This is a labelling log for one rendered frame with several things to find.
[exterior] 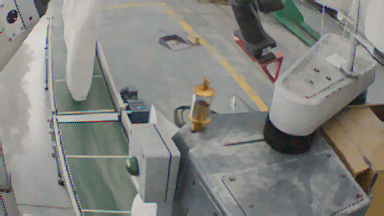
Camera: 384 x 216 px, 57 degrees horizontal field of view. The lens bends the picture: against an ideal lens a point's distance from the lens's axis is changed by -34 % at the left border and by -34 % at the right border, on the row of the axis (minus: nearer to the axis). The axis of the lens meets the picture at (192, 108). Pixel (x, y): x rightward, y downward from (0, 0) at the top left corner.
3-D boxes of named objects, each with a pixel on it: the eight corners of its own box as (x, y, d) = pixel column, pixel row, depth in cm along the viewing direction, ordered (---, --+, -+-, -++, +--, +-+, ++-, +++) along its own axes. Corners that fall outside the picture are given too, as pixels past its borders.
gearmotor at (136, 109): (111, 104, 286) (113, 80, 279) (134, 102, 291) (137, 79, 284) (122, 132, 262) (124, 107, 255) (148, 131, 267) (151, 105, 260)
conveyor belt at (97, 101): (52, 19, 423) (53, 12, 419) (81, 14, 437) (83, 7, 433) (58, 130, 246) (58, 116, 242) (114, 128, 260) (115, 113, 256)
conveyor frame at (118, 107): (48, 21, 422) (50, 9, 415) (84, 14, 439) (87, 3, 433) (53, 136, 241) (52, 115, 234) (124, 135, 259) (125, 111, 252)
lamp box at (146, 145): (128, 174, 71) (130, 123, 67) (156, 174, 73) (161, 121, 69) (143, 204, 65) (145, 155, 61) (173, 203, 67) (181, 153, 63)
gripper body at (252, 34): (257, 29, 109) (248, 5, 105) (278, 48, 101) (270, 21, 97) (234, 37, 109) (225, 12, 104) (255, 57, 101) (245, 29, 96)
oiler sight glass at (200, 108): (186, 112, 68) (190, 87, 66) (205, 111, 69) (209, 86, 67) (193, 122, 66) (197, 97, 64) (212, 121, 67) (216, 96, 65)
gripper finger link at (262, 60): (276, 66, 110) (266, 33, 105) (290, 81, 105) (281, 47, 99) (253, 76, 110) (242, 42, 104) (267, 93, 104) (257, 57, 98)
